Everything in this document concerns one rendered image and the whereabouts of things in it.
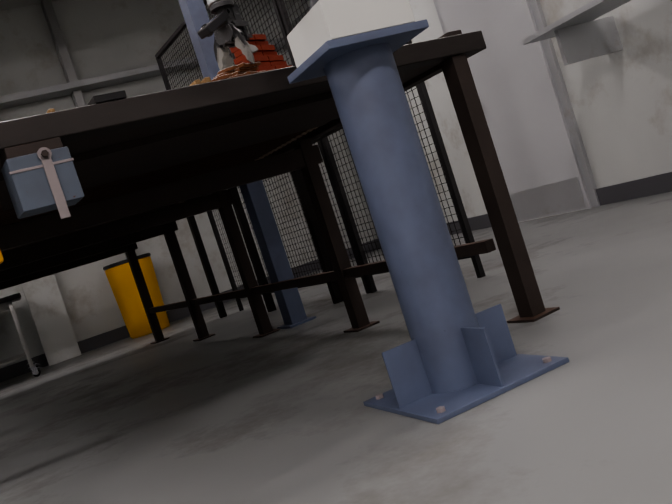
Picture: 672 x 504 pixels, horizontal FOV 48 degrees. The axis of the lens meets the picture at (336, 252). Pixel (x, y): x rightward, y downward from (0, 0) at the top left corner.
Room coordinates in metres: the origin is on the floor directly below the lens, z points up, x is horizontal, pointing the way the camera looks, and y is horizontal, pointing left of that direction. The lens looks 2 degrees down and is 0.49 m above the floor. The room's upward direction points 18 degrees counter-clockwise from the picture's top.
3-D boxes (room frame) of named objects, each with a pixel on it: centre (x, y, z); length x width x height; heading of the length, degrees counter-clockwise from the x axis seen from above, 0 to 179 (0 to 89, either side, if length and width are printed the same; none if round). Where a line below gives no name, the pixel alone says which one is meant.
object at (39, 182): (1.70, 0.58, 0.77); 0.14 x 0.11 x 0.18; 121
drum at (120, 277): (7.16, 1.92, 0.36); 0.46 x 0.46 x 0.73
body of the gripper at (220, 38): (2.24, 0.09, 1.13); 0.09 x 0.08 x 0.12; 141
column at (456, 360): (1.85, -0.20, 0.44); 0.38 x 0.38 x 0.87; 23
